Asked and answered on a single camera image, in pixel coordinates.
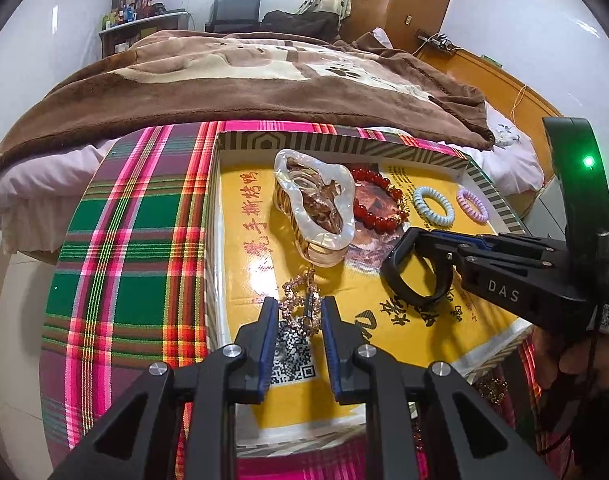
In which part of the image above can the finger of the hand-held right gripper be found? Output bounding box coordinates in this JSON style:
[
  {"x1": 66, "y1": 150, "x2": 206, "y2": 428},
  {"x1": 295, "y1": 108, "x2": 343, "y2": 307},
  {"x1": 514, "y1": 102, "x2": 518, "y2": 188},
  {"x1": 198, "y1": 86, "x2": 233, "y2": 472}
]
[
  {"x1": 402, "y1": 227, "x2": 571, "y2": 257},
  {"x1": 427, "y1": 244, "x2": 565, "y2": 275}
]

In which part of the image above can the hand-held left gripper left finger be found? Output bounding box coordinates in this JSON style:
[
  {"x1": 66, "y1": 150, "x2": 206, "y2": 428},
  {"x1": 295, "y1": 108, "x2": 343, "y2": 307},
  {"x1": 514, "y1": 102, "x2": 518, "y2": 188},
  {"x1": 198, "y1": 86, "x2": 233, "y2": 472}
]
[{"x1": 49, "y1": 296, "x2": 280, "y2": 480}]

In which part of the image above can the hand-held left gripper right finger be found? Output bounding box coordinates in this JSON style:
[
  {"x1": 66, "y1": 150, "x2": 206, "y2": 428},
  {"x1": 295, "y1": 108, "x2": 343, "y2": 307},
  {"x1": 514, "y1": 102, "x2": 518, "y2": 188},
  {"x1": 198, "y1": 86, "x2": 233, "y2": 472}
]
[{"x1": 321, "y1": 296, "x2": 555, "y2": 480}]

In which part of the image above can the purple spiral hair tie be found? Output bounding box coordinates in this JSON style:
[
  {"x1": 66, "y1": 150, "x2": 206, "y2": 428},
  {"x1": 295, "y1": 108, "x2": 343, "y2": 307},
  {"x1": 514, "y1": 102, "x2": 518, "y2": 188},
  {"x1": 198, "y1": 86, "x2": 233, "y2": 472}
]
[{"x1": 456, "y1": 187, "x2": 492, "y2": 223}]

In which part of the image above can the rhinestone bracelet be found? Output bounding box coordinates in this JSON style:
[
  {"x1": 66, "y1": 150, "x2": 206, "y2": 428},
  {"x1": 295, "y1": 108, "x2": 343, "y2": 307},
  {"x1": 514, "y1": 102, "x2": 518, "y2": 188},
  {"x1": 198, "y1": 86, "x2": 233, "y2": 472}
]
[{"x1": 282, "y1": 267, "x2": 321, "y2": 338}]

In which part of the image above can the yellow shallow box lid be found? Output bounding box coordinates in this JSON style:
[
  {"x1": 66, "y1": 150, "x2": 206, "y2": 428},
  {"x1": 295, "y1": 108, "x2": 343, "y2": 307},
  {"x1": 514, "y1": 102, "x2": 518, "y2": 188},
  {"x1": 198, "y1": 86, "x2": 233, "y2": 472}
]
[{"x1": 204, "y1": 120, "x2": 530, "y2": 461}]

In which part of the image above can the blue spiral hair tie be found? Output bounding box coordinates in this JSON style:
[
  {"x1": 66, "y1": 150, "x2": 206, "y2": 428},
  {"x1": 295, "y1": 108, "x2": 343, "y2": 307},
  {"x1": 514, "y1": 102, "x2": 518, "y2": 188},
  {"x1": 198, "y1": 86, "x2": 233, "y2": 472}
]
[{"x1": 413, "y1": 186, "x2": 456, "y2": 226}]

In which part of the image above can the black bangle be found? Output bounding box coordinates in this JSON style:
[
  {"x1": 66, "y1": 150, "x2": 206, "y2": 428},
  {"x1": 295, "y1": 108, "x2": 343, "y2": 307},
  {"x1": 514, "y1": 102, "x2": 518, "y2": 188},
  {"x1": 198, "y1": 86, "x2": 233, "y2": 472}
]
[{"x1": 381, "y1": 226, "x2": 455, "y2": 307}]

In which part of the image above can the red bead bracelet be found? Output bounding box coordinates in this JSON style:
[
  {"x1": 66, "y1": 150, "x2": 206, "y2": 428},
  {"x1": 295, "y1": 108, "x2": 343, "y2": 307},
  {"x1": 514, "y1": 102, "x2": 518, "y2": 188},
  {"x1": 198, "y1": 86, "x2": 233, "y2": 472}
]
[{"x1": 349, "y1": 167, "x2": 410, "y2": 231}]

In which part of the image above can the clear glass bowl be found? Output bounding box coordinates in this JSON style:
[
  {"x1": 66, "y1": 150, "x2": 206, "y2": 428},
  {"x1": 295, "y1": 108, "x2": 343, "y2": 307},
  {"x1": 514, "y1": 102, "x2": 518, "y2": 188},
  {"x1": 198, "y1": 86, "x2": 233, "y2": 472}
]
[{"x1": 272, "y1": 147, "x2": 356, "y2": 266}]

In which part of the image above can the person's right hand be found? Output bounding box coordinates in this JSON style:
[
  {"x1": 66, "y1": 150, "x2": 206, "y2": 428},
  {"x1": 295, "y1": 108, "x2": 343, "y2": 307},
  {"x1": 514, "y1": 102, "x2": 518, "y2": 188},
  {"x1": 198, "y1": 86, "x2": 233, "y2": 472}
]
[{"x1": 532, "y1": 327, "x2": 609, "y2": 441}]

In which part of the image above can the white floral bedding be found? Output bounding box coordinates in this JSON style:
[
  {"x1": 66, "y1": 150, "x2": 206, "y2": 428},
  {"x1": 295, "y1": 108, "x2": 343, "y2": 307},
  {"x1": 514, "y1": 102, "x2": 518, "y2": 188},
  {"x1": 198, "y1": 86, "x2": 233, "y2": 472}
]
[{"x1": 479, "y1": 102, "x2": 545, "y2": 196}]

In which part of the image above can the pink green plaid cloth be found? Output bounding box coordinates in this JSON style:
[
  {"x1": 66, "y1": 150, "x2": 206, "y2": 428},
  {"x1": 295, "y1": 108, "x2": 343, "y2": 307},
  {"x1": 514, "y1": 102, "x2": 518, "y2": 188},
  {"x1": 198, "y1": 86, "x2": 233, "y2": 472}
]
[{"x1": 37, "y1": 120, "x2": 540, "y2": 480}]

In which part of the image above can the power strip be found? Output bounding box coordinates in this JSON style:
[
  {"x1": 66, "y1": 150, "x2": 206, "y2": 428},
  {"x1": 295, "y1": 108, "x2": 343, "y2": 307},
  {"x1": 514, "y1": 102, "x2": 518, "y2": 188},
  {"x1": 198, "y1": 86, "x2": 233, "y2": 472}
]
[{"x1": 417, "y1": 32, "x2": 458, "y2": 53}]

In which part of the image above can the brown paw print blanket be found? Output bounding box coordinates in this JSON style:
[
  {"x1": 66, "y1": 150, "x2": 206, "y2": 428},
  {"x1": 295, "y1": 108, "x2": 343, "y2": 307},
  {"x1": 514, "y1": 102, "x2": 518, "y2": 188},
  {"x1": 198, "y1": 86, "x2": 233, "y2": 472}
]
[{"x1": 0, "y1": 30, "x2": 495, "y2": 181}]

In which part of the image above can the white bed sheet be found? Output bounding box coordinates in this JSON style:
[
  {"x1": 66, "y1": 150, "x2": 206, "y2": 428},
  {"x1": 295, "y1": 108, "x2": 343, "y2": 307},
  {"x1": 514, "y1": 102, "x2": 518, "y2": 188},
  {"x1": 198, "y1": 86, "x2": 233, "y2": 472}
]
[{"x1": 0, "y1": 137, "x2": 118, "y2": 256}]

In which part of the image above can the black office chair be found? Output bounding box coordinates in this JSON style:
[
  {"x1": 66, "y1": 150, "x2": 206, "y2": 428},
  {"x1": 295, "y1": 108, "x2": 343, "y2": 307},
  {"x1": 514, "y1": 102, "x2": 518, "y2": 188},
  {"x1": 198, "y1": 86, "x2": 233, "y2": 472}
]
[{"x1": 204, "y1": 0, "x2": 261, "y2": 33}]

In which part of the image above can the desk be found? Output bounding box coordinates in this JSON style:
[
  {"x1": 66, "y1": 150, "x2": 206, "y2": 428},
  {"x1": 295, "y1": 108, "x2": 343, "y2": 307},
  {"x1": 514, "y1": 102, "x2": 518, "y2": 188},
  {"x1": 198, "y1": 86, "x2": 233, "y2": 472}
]
[{"x1": 98, "y1": 9, "x2": 190, "y2": 58}]

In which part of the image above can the group of bottles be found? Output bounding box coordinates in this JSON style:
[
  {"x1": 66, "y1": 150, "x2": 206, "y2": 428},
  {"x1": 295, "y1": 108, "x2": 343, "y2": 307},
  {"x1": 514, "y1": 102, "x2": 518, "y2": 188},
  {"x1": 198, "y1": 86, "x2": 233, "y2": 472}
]
[{"x1": 102, "y1": 0, "x2": 165, "y2": 28}]

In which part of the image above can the gold bead bracelet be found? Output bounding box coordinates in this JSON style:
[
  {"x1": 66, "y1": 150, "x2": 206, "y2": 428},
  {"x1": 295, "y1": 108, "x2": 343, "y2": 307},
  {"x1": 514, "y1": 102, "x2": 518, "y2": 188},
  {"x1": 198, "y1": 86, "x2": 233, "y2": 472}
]
[{"x1": 477, "y1": 375, "x2": 515, "y2": 406}]

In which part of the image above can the yellow cable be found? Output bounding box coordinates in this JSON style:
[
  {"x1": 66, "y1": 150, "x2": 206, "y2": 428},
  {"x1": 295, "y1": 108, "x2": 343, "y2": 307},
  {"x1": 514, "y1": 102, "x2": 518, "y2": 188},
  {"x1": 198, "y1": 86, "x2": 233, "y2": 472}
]
[{"x1": 509, "y1": 82, "x2": 529, "y2": 117}]

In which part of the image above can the wooden bed frame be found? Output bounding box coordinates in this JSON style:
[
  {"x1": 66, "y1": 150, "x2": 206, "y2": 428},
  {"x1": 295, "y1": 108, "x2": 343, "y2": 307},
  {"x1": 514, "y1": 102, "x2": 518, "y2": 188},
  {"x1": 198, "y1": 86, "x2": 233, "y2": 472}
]
[{"x1": 415, "y1": 45, "x2": 565, "y2": 211}]

